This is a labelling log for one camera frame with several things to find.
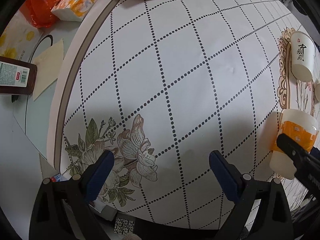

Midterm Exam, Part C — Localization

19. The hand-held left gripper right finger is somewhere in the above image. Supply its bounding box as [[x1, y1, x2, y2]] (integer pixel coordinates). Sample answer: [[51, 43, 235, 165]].
[[209, 150, 292, 240]]

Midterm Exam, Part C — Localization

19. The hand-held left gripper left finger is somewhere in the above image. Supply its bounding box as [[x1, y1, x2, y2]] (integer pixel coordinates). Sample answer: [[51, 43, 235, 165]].
[[29, 150, 118, 240]]

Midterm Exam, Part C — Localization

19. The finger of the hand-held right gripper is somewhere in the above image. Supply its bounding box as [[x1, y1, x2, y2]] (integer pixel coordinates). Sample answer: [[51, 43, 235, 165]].
[[276, 133, 320, 178]]

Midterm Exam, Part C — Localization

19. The white cup with orange band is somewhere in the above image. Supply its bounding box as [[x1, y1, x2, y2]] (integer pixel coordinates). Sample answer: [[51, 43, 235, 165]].
[[269, 109, 319, 180]]

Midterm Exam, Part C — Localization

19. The white paper cup black calligraphy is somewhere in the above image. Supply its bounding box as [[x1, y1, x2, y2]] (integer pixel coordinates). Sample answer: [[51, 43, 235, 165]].
[[289, 31, 315, 82]]

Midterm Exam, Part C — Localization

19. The black and white patterned box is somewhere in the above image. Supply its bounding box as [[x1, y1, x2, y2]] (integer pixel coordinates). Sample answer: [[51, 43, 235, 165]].
[[114, 216, 137, 236]]

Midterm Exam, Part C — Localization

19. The floral dotted tablecloth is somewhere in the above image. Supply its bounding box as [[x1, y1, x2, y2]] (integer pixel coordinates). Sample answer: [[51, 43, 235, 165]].
[[54, 0, 320, 226]]

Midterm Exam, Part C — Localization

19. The beige paper sheet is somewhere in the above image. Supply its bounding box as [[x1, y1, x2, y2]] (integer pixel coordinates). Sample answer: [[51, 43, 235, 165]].
[[32, 39, 65, 102]]

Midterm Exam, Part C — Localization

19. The brown bottle with white label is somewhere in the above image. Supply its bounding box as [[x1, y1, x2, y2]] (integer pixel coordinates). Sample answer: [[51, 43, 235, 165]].
[[0, 56, 38, 95]]

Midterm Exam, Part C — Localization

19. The white bag with yellow flowers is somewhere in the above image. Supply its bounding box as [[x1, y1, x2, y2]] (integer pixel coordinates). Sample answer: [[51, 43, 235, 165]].
[[0, 12, 50, 58]]

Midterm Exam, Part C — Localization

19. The orange and white tissue pack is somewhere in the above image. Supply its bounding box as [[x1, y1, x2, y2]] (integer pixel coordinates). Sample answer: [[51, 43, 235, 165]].
[[51, 0, 113, 22]]

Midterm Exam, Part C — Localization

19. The orange plastic bag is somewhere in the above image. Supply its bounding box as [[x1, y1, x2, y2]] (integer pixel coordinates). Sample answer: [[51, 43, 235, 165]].
[[19, 0, 66, 28]]

